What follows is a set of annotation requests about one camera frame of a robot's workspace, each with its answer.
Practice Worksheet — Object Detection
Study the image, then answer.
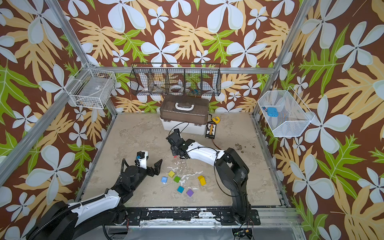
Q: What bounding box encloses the blue letter cube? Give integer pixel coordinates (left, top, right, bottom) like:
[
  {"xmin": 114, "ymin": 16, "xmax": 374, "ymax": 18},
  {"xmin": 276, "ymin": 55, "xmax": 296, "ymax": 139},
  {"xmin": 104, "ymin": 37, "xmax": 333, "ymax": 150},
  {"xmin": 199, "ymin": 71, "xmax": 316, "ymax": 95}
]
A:
[{"xmin": 161, "ymin": 177, "xmax": 168, "ymax": 184}]

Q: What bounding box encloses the yellow-green cube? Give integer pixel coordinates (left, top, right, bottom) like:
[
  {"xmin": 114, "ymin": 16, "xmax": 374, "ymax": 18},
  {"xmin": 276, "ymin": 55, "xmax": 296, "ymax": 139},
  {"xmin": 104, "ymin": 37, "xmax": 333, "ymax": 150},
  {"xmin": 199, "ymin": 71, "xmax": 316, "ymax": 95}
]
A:
[{"xmin": 168, "ymin": 171, "xmax": 175, "ymax": 178}]

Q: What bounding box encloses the yellow wood block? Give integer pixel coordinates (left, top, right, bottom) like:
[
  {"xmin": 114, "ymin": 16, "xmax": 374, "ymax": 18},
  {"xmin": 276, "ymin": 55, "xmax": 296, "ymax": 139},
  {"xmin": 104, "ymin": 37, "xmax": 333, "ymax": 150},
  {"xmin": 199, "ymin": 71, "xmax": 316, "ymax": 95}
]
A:
[{"xmin": 198, "ymin": 176, "xmax": 207, "ymax": 186}]

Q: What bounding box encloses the purple wood cube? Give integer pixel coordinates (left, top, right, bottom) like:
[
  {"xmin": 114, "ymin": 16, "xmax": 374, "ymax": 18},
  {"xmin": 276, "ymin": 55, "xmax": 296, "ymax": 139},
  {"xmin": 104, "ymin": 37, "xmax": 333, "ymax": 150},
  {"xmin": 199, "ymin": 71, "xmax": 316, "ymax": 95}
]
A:
[{"xmin": 187, "ymin": 189, "xmax": 194, "ymax": 197}]

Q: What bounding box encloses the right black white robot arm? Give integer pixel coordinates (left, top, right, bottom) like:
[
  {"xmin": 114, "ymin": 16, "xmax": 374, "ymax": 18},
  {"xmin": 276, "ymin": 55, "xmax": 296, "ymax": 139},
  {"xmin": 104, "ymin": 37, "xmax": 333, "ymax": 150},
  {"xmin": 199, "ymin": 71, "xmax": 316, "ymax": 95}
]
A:
[{"xmin": 166, "ymin": 129, "xmax": 251, "ymax": 224}]

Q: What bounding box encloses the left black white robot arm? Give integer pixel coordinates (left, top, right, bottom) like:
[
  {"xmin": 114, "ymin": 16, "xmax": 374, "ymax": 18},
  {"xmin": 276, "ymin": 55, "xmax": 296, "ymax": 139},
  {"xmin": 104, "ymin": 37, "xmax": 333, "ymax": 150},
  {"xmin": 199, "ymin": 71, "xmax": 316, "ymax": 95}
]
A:
[{"xmin": 26, "ymin": 160, "xmax": 163, "ymax": 240}]

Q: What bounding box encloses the green wood cube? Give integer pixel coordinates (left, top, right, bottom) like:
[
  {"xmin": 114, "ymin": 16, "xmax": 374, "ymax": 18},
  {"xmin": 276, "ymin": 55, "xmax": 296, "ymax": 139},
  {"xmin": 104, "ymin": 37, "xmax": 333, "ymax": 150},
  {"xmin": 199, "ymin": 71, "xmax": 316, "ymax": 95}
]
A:
[{"xmin": 174, "ymin": 176, "xmax": 181, "ymax": 183}]

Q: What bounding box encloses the teal wood cube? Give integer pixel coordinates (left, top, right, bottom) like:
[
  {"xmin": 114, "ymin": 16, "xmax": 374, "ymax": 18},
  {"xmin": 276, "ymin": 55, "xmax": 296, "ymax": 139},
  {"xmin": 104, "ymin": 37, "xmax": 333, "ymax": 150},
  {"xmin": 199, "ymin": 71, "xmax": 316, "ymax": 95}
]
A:
[{"xmin": 177, "ymin": 186, "xmax": 184, "ymax": 193}]

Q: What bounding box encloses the brown lid storage box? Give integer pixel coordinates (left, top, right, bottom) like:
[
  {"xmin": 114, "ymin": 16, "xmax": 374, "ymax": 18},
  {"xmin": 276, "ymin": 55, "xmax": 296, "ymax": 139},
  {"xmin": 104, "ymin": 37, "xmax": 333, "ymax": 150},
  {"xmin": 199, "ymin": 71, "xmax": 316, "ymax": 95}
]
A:
[{"xmin": 160, "ymin": 95, "xmax": 209, "ymax": 135}]

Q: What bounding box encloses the black battery pack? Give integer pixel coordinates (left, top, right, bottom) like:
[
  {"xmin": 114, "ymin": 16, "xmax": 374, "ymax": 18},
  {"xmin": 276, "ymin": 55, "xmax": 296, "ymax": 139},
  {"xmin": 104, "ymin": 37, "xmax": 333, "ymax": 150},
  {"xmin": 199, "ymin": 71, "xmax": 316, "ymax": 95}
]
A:
[{"xmin": 205, "ymin": 122, "xmax": 217, "ymax": 139}]

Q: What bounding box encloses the yellow connector plug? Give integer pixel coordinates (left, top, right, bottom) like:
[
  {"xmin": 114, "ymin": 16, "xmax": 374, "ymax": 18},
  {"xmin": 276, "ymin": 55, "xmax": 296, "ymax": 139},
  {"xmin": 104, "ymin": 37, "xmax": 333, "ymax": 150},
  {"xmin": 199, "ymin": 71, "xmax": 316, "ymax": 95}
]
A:
[{"xmin": 212, "ymin": 116, "xmax": 221, "ymax": 124}]

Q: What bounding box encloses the blue object in basket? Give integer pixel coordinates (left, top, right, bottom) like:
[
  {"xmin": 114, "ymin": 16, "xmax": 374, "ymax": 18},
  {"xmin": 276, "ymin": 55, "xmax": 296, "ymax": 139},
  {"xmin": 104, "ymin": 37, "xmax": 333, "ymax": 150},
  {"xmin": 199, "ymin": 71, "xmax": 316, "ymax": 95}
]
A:
[{"xmin": 266, "ymin": 107, "xmax": 279, "ymax": 118}]

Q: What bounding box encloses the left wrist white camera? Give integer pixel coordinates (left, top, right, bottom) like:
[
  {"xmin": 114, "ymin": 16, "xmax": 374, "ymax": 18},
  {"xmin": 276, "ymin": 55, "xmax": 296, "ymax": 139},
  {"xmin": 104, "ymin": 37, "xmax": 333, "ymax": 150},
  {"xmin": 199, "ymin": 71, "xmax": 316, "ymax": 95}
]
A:
[{"xmin": 135, "ymin": 151, "xmax": 149, "ymax": 170}]

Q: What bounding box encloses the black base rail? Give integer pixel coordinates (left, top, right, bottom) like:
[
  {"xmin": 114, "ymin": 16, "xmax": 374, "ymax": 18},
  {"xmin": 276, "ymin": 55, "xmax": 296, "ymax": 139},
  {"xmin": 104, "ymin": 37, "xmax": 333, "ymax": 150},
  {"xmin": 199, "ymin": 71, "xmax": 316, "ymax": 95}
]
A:
[{"xmin": 112, "ymin": 207, "xmax": 261, "ymax": 226}]

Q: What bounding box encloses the black wire basket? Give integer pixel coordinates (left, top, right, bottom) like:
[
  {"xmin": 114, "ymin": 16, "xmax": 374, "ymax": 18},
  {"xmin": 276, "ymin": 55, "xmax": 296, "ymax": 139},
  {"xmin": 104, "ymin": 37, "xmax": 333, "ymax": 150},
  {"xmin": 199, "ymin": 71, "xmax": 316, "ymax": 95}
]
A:
[{"xmin": 128, "ymin": 63, "xmax": 222, "ymax": 97}]

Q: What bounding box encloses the white wire basket left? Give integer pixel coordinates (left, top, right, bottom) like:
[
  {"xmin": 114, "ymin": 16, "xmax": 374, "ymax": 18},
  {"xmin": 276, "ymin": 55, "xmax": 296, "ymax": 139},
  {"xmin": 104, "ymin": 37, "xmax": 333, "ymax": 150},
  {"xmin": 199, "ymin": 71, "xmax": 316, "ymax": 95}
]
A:
[{"xmin": 65, "ymin": 64, "xmax": 117, "ymax": 109}]

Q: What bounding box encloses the white wire basket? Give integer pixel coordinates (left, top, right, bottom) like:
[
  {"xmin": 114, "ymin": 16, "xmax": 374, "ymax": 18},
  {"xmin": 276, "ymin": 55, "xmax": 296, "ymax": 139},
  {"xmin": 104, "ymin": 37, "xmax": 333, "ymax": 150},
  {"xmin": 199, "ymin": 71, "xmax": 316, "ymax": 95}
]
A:
[
  {"xmin": 65, "ymin": 64, "xmax": 117, "ymax": 109},
  {"xmin": 258, "ymin": 87, "xmax": 315, "ymax": 138}
]

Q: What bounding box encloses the white wire basket right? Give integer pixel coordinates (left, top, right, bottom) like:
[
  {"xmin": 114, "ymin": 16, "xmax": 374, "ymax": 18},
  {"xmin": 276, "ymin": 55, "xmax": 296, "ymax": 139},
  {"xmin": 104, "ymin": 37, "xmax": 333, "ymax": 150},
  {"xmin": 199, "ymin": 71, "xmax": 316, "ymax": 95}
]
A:
[{"xmin": 258, "ymin": 87, "xmax": 315, "ymax": 138}]

